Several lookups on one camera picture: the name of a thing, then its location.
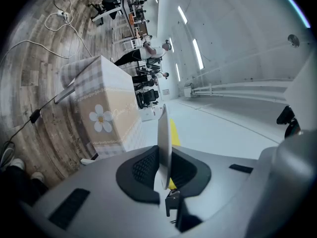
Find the yellow corn cob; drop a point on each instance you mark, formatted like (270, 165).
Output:
(175, 135)

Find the ceiling light panel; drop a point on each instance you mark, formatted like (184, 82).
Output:
(171, 44)
(198, 53)
(182, 15)
(178, 72)

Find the white ceiling pipes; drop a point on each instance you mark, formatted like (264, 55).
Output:
(235, 88)

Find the white chair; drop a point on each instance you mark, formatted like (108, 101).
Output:
(131, 44)

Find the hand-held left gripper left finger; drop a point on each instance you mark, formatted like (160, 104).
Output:
(106, 177)

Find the white round plate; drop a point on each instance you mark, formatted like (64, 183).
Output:
(164, 145)

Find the checkered tablecloth table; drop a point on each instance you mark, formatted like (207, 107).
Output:
(109, 100)

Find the orange box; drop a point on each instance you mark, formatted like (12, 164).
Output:
(131, 20)

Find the black head-worn camera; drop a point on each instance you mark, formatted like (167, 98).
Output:
(284, 115)

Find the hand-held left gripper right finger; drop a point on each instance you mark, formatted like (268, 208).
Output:
(223, 182)

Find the framed wall sign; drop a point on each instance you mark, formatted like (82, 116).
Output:
(166, 91)

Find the round smoke detector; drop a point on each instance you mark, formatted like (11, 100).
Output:
(293, 40)

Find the black office chair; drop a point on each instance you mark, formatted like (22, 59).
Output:
(111, 1)
(148, 97)

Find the white power strip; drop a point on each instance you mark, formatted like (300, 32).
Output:
(87, 161)
(62, 14)

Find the person's white shoe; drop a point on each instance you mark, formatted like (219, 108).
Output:
(37, 177)
(17, 163)

